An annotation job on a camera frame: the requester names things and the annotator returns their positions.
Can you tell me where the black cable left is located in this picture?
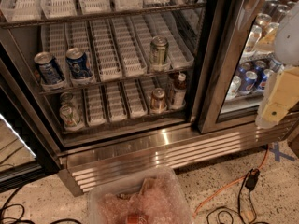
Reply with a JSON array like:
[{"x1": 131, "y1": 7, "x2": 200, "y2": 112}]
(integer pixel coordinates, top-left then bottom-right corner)
[{"x1": 0, "y1": 184, "x2": 82, "y2": 224}]

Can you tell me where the brown gold can bottom shelf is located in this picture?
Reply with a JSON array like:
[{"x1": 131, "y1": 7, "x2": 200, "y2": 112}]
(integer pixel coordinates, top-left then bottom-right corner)
[{"x1": 150, "y1": 88, "x2": 166, "y2": 113}]

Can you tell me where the black cable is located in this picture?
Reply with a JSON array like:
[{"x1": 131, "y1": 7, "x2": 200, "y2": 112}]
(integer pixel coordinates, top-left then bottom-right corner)
[
  {"x1": 206, "y1": 171, "x2": 269, "y2": 224},
  {"x1": 0, "y1": 184, "x2": 82, "y2": 224}
]

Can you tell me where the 7up can behind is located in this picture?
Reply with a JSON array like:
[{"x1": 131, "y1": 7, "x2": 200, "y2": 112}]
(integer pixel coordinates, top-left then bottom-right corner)
[{"x1": 60, "y1": 92, "x2": 78, "y2": 107}]

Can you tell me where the blue Pepsi can left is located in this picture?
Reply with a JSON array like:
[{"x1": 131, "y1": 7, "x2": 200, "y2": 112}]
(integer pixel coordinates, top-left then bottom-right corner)
[{"x1": 34, "y1": 51, "x2": 64, "y2": 85}]

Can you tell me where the silver can upper shelf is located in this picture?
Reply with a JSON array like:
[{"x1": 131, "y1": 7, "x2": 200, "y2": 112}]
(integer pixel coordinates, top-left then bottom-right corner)
[{"x1": 243, "y1": 25, "x2": 263, "y2": 56}]

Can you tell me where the black cable right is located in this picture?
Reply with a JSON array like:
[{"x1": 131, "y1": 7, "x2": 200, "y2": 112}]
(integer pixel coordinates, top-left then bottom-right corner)
[{"x1": 206, "y1": 171, "x2": 269, "y2": 224}]

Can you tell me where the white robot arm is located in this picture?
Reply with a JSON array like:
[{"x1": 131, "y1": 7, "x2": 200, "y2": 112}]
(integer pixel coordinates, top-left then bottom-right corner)
[{"x1": 255, "y1": 2, "x2": 299, "y2": 129}]

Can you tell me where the green 7up can front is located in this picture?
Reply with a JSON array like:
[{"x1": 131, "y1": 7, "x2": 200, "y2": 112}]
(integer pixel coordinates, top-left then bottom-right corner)
[{"x1": 60, "y1": 104, "x2": 83, "y2": 131}]

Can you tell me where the green gold can middle shelf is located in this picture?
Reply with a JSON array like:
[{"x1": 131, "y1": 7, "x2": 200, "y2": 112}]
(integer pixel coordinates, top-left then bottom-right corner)
[{"x1": 149, "y1": 35, "x2": 169, "y2": 65}]

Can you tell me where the blue Pepsi can in door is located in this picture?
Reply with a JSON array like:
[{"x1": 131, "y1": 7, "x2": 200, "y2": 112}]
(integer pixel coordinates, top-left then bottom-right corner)
[{"x1": 238, "y1": 71, "x2": 258, "y2": 95}]

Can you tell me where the black power adapter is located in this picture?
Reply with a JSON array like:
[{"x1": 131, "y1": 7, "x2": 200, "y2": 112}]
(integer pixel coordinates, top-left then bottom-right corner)
[{"x1": 245, "y1": 169, "x2": 260, "y2": 191}]

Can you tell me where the blue Pepsi can right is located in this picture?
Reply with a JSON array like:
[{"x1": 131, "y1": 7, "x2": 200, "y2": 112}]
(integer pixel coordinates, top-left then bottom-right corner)
[{"x1": 255, "y1": 69, "x2": 274, "y2": 91}]

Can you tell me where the white can lower left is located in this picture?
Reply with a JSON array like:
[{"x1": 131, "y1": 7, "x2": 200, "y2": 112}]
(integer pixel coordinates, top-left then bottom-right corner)
[{"x1": 226, "y1": 76, "x2": 241, "y2": 100}]

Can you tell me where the red Coca-Cola can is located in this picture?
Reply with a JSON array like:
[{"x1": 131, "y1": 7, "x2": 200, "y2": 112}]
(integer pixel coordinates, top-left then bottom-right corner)
[{"x1": 126, "y1": 214, "x2": 148, "y2": 224}]

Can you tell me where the brown drink bottle white cap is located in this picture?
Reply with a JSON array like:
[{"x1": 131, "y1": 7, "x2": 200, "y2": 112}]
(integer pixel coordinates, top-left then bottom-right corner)
[{"x1": 171, "y1": 73, "x2": 187, "y2": 109}]

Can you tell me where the fridge glass door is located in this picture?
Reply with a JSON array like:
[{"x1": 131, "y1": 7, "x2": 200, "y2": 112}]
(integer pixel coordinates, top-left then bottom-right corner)
[{"x1": 199, "y1": 0, "x2": 298, "y2": 133}]

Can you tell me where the blue tape cross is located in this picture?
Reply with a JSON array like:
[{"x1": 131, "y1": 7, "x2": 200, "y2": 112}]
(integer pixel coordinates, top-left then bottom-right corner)
[{"x1": 270, "y1": 142, "x2": 295, "y2": 162}]

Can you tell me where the clear plastic bin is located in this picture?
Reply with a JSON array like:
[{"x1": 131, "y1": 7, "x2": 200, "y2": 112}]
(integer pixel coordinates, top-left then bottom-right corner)
[{"x1": 88, "y1": 166, "x2": 193, "y2": 224}]

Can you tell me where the steel fridge base grille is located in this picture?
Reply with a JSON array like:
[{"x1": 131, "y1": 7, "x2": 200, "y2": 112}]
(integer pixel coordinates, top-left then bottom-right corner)
[{"x1": 58, "y1": 112, "x2": 299, "y2": 196}]

